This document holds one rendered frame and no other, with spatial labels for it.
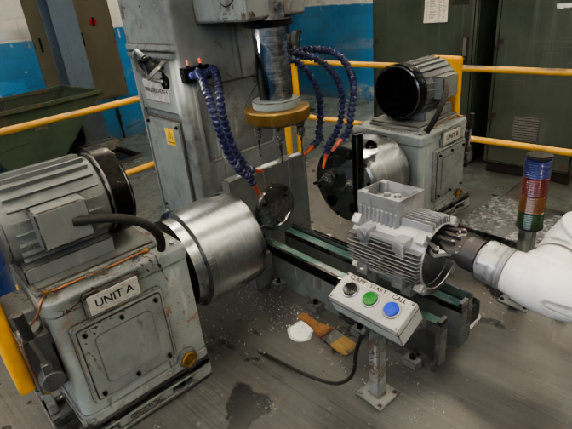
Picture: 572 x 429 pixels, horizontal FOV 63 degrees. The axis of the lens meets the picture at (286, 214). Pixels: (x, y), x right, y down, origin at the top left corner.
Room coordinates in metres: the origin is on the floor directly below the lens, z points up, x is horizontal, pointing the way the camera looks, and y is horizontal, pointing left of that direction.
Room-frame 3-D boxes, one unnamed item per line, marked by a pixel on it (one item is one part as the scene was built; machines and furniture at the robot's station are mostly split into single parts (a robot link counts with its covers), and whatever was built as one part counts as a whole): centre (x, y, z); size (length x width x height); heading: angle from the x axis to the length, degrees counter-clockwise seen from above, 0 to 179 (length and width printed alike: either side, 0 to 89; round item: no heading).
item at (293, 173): (1.37, 0.07, 0.97); 0.30 x 0.11 x 0.34; 129
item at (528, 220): (1.02, -0.60, 1.05); 0.06 x 0.06 x 0.04
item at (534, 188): (1.02, -0.60, 1.14); 0.06 x 0.06 x 0.04
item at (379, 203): (1.01, -0.25, 1.13); 0.12 x 0.11 x 0.07; 40
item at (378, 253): (0.98, -0.28, 1.04); 0.20 x 0.19 x 0.19; 40
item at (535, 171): (1.02, -0.60, 1.19); 0.06 x 0.06 x 0.04
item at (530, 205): (1.02, -0.60, 1.10); 0.06 x 0.06 x 0.04
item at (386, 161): (1.46, -0.29, 1.04); 0.41 x 0.25 x 0.25; 129
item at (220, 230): (1.02, 0.24, 1.04); 0.37 x 0.25 x 0.25; 129
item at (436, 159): (1.63, -0.49, 0.99); 0.35 x 0.31 x 0.37; 129
